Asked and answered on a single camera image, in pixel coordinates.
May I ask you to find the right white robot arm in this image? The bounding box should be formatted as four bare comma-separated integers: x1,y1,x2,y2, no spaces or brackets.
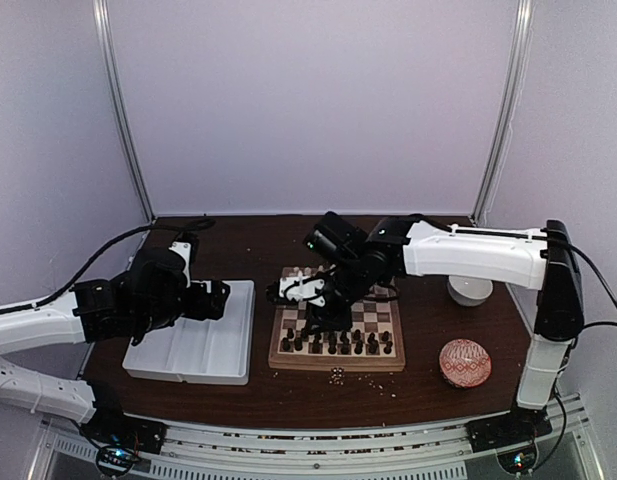
304,212,584,442

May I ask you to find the white chess pieces group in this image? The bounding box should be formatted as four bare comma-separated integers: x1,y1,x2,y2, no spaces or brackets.
289,265,324,278

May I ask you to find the left aluminium corner post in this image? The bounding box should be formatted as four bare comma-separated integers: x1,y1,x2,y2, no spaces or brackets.
92,0,155,222

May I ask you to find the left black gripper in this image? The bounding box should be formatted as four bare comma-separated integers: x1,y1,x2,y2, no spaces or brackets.
134,278,229,334

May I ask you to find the right wrist camera with cable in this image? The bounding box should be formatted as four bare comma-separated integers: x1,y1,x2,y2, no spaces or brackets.
266,274,326,307

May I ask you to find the aluminium front rail frame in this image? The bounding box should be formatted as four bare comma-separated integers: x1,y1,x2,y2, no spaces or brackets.
27,395,604,479

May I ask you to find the white plastic divided tray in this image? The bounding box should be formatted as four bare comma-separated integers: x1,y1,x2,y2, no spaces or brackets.
122,280,255,386

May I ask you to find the aluminium corner post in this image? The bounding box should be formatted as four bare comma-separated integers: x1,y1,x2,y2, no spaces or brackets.
471,0,534,226
92,0,155,222

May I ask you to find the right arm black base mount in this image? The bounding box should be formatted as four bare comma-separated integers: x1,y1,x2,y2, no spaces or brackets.
465,411,553,453

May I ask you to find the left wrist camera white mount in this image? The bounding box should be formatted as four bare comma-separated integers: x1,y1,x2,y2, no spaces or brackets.
169,241,193,288

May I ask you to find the red patterned bowl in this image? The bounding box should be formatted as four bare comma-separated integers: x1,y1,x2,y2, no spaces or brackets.
438,338,492,389

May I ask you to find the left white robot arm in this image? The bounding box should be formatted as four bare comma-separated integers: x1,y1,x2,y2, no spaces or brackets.
0,241,230,444

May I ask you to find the right aluminium corner post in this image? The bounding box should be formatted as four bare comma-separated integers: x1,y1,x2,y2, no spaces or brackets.
471,0,534,226

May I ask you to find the white ceramic bowl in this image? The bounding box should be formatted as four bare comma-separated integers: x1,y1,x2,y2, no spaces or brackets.
447,276,494,307

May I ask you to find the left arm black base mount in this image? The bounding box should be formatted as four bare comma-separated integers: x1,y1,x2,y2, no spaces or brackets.
80,411,167,454

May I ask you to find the dark chess piece corner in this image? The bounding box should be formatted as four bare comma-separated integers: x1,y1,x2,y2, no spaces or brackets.
281,337,291,352

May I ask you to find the wooden chess board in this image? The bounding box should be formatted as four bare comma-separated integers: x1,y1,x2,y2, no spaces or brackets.
268,285,406,373

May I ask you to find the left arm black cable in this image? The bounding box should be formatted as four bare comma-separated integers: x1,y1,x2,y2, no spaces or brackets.
0,216,215,316

